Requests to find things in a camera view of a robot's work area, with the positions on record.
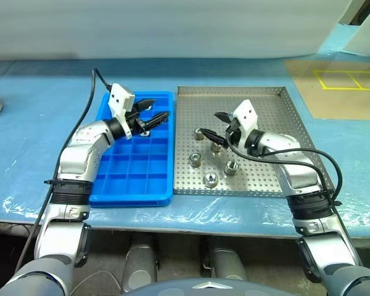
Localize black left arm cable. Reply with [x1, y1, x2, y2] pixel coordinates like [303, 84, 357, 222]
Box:
[15, 68, 113, 277]

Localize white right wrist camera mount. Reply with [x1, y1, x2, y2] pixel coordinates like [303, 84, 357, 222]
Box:
[229, 99, 259, 155]

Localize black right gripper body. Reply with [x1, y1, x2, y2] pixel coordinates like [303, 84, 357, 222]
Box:
[224, 118, 244, 149]

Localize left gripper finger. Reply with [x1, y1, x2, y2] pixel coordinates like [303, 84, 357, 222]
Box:
[134, 98, 156, 112]
[138, 111, 171, 132]

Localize brown flat mat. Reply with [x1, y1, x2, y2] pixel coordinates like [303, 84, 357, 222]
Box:
[284, 59, 370, 120]

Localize white foam board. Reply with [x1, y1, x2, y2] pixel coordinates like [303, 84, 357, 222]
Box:
[339, 0, 370, 57]

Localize blue compartment tray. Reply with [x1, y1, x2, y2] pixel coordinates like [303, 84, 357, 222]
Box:
[88, 91, 175, 207]

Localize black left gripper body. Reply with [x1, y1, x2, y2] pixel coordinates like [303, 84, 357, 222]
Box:
[125, 104, 144, 136]

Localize grey rounded cylinder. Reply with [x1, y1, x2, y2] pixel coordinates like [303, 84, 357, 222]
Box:
[203, 237, 247, 281]
[123, 234, 160, 292]

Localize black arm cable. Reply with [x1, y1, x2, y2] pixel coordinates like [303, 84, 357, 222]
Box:
[224, 129, 343, 207]
[15, 68, 113, 277]

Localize perforated metal tray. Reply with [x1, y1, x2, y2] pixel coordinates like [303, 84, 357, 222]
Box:
[172, 86, 335, 197]

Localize grey rounded robot torso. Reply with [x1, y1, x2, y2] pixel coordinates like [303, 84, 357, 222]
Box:
[120, 277, 257, 296]

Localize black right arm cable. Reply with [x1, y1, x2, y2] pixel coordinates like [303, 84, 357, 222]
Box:
[224, 129, 343, 207]

